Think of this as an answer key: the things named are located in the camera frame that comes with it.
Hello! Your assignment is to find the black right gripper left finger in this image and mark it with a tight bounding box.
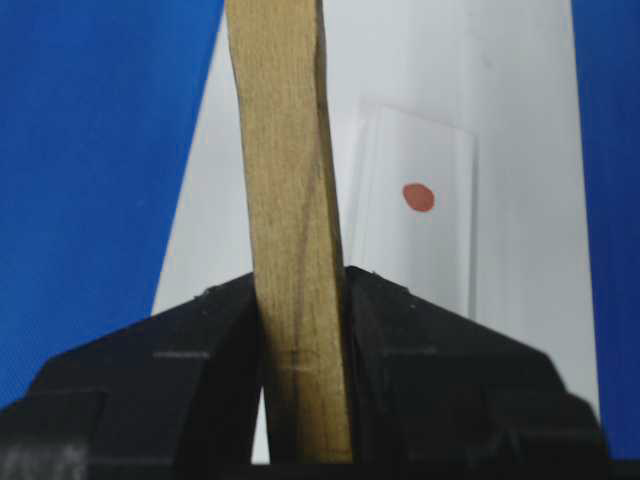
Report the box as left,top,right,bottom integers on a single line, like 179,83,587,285
1,275,261,479

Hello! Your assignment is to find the wooden mallet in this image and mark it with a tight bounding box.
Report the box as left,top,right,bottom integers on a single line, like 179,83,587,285
225,1,354,463

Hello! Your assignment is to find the blue table cloth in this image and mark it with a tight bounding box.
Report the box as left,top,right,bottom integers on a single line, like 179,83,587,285
1,1,639,460

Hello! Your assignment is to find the white rectangular board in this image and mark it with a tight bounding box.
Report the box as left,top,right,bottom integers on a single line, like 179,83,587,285
149,0,601,464

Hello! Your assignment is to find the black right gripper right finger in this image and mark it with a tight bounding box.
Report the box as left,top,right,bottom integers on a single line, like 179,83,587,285
346,267,608,479

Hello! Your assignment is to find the clear plastic sheet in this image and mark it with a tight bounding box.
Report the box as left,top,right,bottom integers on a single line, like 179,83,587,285
347,104,477,317

